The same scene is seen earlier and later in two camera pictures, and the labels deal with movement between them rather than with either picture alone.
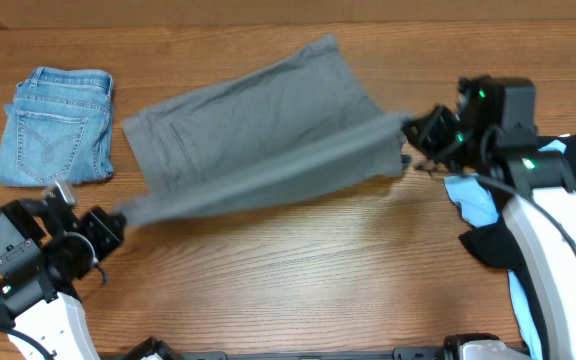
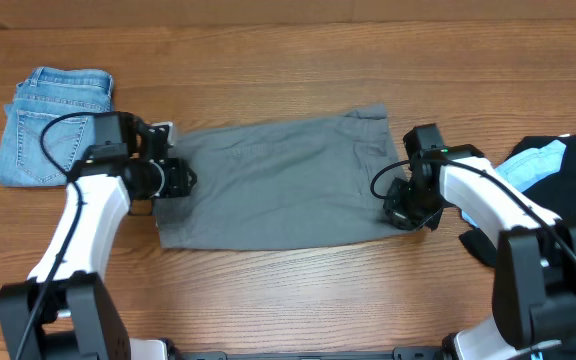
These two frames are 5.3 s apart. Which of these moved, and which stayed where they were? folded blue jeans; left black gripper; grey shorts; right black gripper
Moved: grey shorts; left black gripper; right black gripper
Stayed: folded blue jeans
